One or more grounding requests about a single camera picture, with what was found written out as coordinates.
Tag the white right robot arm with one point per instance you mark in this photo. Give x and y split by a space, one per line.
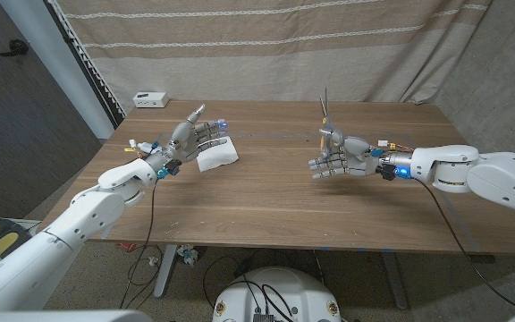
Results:
485 174

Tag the white robot chest panel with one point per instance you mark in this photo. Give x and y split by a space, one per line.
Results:
61 316

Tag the white paper tissue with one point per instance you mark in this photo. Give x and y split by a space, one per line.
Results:
219 156

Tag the crumpled blue white scrap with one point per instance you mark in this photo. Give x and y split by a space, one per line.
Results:
188 255

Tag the white power strip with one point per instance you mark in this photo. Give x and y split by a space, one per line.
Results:
151 99

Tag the black strip with zigzag trim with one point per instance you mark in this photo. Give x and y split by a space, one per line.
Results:
90 69

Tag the dark grey door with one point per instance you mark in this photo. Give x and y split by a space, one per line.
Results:
25 134

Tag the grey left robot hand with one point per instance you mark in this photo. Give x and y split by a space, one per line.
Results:
186 143

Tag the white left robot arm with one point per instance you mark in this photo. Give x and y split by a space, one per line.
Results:
83 214

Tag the black torso connector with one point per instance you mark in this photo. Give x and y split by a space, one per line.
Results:
264 318

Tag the beige striped curtain backdrop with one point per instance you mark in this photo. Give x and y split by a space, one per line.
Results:
262 67

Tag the grey metal table leg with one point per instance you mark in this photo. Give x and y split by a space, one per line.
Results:
166 268
395 282

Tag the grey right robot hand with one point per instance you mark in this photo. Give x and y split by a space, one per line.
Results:
356 158

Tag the small red floor object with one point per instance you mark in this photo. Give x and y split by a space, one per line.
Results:
128 246

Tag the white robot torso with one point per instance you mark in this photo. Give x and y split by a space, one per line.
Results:
280 290

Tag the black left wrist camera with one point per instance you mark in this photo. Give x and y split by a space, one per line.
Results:
173 168

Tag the white toothpaste tube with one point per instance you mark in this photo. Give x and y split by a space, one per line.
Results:
145 146

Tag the small white floor scrap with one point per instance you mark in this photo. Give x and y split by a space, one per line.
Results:
153 260

